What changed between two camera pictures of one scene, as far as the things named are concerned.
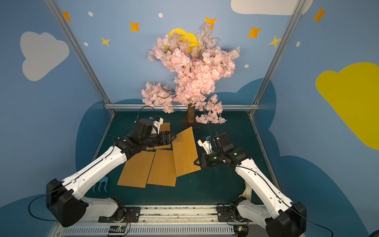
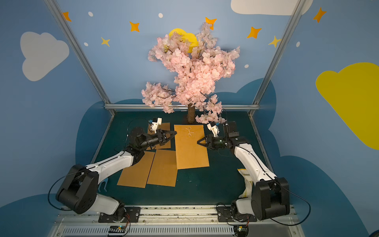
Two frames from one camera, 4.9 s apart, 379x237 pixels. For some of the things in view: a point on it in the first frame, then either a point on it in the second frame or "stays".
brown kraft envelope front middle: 163,172 stays
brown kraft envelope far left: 165,127 stays
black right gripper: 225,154 → 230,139
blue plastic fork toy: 105,179 stays
